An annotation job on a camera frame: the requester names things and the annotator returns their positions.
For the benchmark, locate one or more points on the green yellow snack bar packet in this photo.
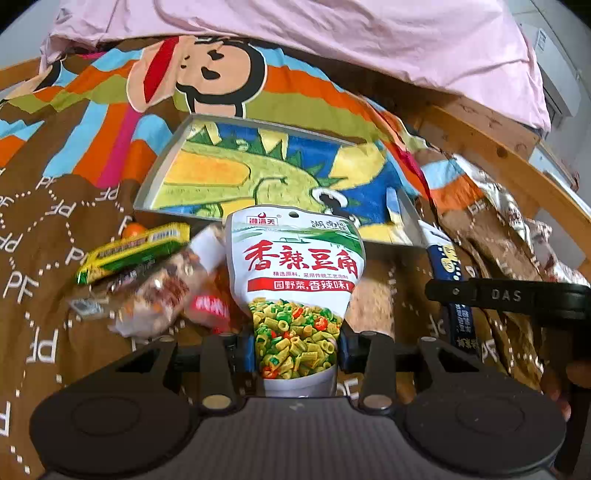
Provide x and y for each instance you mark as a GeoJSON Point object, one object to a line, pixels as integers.
{"type": "Point", "coordinates": [134, 251]}

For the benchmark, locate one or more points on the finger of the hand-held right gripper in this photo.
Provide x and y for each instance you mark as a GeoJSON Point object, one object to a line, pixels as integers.
{"type": "Point", "coordinates": [450, 291]}

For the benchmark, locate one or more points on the white green bean snack pouch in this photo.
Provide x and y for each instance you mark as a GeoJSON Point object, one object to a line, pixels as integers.
{"type": "Point", "coordinates": [295, 258]}

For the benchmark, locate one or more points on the person's right hand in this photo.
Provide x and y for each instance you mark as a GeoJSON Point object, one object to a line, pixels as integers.
{"type": "Point", "coordinates": [556, 392]}

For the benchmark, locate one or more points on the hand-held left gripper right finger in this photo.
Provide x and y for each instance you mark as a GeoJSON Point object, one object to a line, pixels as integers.
{"type": "Point", "coordinates": [346, 356]}

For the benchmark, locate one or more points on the white appliance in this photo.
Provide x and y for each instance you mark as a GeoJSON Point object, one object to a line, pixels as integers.
{"type": "Point", "coordinates": [554, 69]}

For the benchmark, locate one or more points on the small orange fruit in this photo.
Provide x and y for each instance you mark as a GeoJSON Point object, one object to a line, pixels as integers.
{"type": "Point", "coordinates": [134, 230]}

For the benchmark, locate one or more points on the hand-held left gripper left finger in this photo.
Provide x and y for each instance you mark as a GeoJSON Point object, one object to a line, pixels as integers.
{"type": "Point", "coordinates": [241, 351]}

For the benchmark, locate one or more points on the dark blue snack packet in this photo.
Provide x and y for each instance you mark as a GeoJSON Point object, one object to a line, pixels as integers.
{"type": "Point", "coordinates": [450, 270]}

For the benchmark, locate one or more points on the clear dark snack packet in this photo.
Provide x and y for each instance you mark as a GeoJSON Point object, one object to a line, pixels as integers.
{"type": "Point", "coordinates": [90, 307]}

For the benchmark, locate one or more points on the silver foil snack packet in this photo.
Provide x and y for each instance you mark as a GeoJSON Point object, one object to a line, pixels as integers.
{"type": "Point", "coordinates": [549, 254]}
{"type": "Point", "coordinates": [489, 194]}

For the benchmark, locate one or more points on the dinosaur printed cloth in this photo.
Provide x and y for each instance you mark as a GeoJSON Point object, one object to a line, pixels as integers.
{"type": "Point", "coordinates": [277, 175]}

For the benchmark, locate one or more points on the clear nut snack packet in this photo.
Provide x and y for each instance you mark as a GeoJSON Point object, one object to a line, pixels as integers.
{"type": "Point", "coordinates": [161, 290]}

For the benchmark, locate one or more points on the grey metal tray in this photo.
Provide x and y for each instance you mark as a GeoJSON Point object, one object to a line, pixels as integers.
{"type": "Point", "coordinates": [159, 177]}

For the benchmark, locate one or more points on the pink quilt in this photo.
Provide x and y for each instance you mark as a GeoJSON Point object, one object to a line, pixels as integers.
{"type": "Point", "coordinates": [323, 41]}

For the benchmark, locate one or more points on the monkey printed blanket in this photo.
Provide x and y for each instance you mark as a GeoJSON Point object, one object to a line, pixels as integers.
{"type": "Point", "coordinates": [69, 161]}

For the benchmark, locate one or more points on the red snack packet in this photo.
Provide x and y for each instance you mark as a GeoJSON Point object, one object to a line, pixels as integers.
{"type": "Point", "coordinates": [210, 307]}

